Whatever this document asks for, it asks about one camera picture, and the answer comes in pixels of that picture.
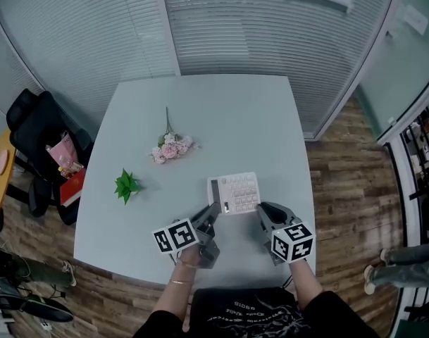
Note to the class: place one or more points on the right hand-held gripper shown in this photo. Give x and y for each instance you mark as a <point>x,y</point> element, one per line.
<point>291,241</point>

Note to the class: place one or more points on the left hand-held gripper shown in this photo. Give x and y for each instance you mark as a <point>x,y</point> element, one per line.
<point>179,236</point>

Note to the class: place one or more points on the white and pink calculator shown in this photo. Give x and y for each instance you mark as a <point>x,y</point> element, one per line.
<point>240,192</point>

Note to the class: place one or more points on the person's right forearm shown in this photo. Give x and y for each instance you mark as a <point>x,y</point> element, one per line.
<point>305,283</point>

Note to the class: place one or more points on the person's left forearm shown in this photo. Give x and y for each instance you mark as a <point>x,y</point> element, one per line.
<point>177,287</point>

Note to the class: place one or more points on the pink flower bouquet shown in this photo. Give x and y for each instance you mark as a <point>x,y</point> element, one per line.
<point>172,148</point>

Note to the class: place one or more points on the green artificial plant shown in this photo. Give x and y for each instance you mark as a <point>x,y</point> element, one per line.
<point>127,186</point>

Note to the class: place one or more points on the grey table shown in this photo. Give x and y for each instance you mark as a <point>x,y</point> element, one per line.
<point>235,118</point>

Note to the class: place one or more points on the person's black printed shirt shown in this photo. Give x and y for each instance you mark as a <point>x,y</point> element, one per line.
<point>253,315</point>

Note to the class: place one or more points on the red book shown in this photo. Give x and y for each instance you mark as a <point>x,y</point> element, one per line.
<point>73,188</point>

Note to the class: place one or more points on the black metal shelf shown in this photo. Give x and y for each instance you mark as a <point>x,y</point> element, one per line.
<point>420,174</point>

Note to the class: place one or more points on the pink bag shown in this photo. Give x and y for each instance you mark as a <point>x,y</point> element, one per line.
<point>63,151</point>

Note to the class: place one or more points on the black office chair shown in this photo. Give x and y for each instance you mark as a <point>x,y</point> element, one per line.
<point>34,125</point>

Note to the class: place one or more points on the black chair base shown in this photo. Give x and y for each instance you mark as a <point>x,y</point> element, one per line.
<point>31,305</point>

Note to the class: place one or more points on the pink oval pad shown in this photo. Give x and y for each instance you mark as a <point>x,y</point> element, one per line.
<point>3,162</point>

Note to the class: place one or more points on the small white paper notice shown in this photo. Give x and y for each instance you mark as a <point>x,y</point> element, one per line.
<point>409,19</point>

